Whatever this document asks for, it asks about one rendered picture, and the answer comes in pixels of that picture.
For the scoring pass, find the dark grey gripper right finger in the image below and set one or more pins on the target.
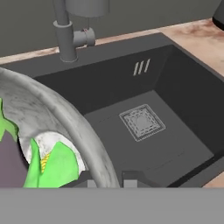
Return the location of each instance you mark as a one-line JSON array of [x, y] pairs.
[[134, 178]]

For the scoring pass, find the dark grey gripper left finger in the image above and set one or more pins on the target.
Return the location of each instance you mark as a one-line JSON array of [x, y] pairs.
[[87, 180]]

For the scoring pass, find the grey marbled bowl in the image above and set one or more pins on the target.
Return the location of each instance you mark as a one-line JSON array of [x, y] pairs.
[[49, 114]]

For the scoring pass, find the corn cob in green husk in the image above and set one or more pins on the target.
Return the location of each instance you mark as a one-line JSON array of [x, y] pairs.
[[54, 166]]

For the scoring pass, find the dark grey sink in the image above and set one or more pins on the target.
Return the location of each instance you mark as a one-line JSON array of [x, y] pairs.
[[151, 116]]

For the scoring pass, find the purple eggplant with green stem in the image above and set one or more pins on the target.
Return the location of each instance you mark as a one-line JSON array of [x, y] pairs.
[[9, 157]]

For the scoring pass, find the grey tap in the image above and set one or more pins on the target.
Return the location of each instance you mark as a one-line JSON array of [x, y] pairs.
[[67, 32]]

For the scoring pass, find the black object on worktop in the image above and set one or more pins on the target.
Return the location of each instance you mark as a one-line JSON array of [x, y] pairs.
[[218, 14]]

